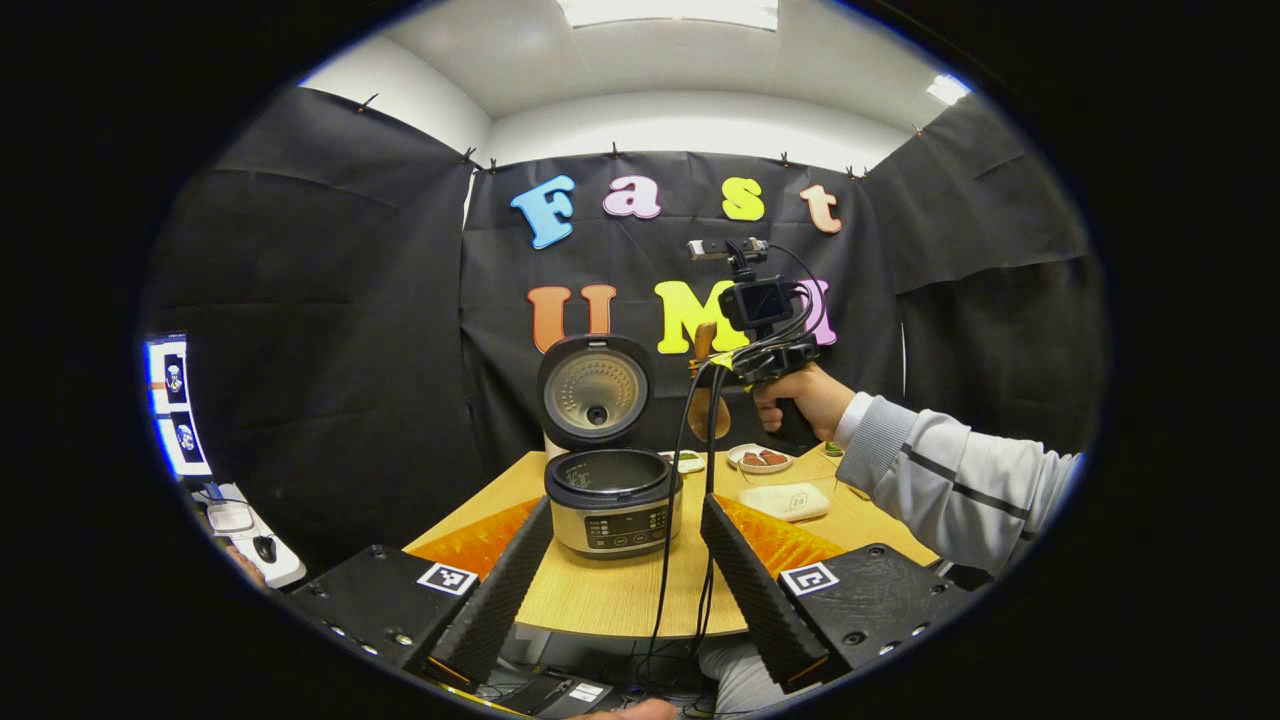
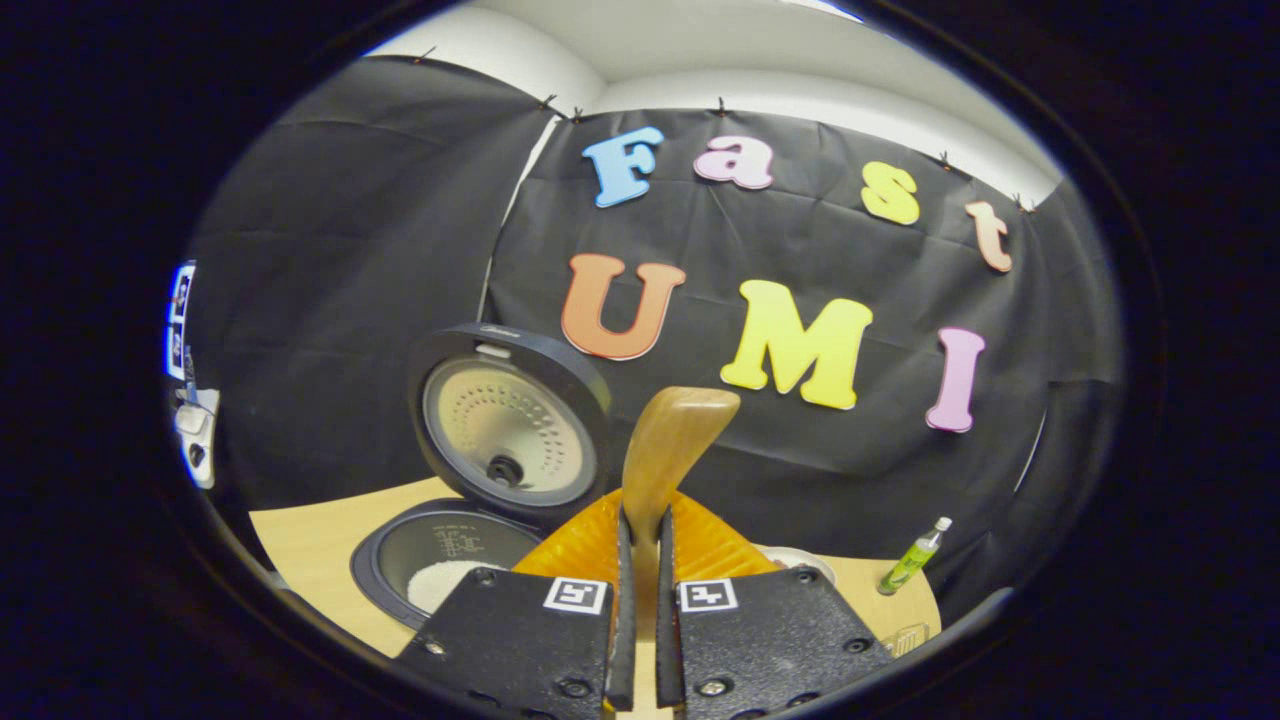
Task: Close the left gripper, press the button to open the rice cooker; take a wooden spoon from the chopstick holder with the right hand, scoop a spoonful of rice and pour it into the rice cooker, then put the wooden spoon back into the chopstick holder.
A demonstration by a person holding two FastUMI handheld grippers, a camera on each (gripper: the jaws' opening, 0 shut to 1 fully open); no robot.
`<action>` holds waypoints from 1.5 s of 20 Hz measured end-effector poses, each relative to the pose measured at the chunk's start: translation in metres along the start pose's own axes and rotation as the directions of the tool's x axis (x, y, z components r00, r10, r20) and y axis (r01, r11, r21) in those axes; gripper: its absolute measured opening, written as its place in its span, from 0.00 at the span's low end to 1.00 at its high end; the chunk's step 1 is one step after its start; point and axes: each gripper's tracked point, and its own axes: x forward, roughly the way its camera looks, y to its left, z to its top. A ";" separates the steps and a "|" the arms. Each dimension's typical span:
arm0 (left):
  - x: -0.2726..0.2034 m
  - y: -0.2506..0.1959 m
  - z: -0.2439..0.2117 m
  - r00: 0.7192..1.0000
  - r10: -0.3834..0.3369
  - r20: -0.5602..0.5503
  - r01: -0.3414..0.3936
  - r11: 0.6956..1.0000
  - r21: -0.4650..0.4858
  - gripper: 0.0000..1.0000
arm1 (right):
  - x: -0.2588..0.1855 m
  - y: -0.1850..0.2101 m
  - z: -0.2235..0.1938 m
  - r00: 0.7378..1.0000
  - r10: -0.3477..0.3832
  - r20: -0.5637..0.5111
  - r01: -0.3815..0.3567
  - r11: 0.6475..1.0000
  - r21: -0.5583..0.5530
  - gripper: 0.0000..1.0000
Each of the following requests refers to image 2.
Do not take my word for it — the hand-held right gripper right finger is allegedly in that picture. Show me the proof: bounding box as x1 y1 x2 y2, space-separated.
655 490 894 720

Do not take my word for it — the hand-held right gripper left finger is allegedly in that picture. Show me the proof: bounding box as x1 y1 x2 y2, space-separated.
395 488 638 720

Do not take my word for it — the wooden spoon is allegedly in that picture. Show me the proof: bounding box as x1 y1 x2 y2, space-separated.
620 386 743 621

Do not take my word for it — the clear wire chopstick holder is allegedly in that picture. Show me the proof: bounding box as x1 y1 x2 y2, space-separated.
880 622 933 659

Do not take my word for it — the black and silver rice cooker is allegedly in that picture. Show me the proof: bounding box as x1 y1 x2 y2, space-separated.
349 322 614 633

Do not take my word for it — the white round plate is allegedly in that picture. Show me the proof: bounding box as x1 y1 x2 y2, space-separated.
760 546 837 586

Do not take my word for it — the green tea bottle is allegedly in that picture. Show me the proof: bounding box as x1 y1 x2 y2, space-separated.
877 516 954 597

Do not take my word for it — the white side desk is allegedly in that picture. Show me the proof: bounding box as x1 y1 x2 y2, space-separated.
172 385 221 491

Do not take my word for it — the computer monitor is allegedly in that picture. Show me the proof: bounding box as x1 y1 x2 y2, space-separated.
163 262 198 381

